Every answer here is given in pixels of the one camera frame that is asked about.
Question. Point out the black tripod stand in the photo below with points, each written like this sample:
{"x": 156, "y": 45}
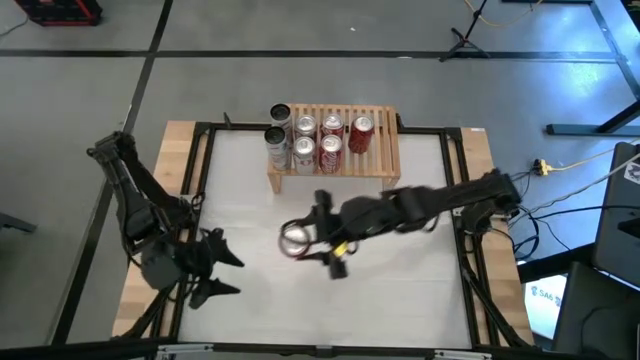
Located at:
{"x": 462, "y": 42}

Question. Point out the dark grey desk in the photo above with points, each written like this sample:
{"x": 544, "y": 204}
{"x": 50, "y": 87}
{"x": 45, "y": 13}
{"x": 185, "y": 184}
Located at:
{"x": 617, "y": 225}

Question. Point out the dark metal floor foot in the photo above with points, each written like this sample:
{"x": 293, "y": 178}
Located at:
{"x": 15, "y": 222}

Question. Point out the slim silver energy drink can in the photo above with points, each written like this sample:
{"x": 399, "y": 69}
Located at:
{"x": 280, "y": 112}
{"x": 276, "y": 142}

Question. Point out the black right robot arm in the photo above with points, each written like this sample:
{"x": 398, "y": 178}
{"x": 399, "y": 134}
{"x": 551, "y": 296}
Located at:
{"x": 450, "y": 197}

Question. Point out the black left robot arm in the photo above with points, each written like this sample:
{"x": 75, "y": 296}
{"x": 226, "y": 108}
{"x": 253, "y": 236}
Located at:
{"x": 135, "y": 210}

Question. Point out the silver diet cola can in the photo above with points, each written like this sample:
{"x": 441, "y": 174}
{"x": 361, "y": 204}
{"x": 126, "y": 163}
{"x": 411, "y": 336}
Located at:
{"x": 305, "y": 125}
{"x": 304, "y": 155}

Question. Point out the red and black Coca-Cola can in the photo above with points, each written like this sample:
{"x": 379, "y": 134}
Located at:
{"x": 331, "y": 155}
{"x": 361, "y": 135}

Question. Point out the black desk leg frame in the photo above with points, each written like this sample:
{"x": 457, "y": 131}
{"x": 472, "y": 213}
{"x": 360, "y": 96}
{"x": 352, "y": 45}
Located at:
{"x": 575, "y": 129}

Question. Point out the white labelled box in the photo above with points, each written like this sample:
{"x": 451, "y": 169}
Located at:
{"x": 542, "y": 310}

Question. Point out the black metal table frame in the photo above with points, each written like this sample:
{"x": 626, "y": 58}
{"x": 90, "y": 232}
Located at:
{"x": 430, "y": 130}

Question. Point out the yellow power plug block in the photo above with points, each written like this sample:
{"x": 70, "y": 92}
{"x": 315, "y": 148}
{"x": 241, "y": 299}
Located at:
{"x": 540, "y": 166}

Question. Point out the dark grey chair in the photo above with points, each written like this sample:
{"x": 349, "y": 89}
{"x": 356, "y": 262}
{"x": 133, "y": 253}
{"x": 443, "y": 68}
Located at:
{"x": 600, "y": 320}

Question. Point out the light wooden slatted shelf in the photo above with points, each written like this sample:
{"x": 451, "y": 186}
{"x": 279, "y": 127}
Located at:
{"x": 385, "y": 150}

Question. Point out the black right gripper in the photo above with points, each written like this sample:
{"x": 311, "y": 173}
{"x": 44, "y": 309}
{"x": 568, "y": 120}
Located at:
{"x": 360, "y": 217}

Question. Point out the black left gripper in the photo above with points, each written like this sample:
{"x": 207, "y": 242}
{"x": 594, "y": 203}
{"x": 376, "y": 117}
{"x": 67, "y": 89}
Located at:
{"x": 187, "y": 260}

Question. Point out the red and black box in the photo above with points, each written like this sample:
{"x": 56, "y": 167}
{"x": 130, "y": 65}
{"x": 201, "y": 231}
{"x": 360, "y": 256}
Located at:
{"x": 60, "y": 12}

